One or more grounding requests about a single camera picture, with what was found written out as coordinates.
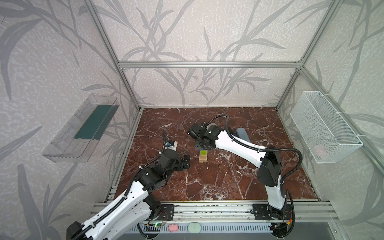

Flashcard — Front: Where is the wood block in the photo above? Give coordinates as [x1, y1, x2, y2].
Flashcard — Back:
[199, 153, 208, 163]

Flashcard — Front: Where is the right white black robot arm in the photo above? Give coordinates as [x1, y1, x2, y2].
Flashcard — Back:
[188, 123, 303, 211]

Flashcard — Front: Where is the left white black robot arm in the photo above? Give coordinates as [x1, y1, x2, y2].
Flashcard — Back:
[67, 149, 190, 240]

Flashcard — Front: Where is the blue-grey oval case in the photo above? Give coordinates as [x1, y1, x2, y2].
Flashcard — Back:
[236, 128, 251, 143]

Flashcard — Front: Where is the pale green round disc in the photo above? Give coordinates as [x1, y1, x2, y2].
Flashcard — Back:
[188, 222, 202, 234]

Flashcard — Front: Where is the pink object in basket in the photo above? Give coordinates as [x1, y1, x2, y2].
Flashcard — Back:
[314, 145, 328, 159]

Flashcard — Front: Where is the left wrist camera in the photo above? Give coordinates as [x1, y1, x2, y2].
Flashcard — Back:
[165, 140, 178, 151]

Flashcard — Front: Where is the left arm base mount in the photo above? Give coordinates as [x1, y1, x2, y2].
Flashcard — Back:
[150, 204, 175, 221]

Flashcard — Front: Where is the clear plastic wall bin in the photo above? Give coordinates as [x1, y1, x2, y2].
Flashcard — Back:
[42, 94, 120, 163]

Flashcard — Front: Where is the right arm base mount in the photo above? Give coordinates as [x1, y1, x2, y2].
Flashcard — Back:
[251, 204, 293, 222]

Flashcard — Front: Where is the aluminium frame crossbar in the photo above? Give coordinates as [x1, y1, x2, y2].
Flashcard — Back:
[118, 61, 302, 69]

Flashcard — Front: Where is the white wire mesh basket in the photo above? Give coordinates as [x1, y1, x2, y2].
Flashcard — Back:
[291, 91, 364, 164]

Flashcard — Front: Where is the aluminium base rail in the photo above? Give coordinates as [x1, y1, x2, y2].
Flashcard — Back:
[86, 200, 341, 224]

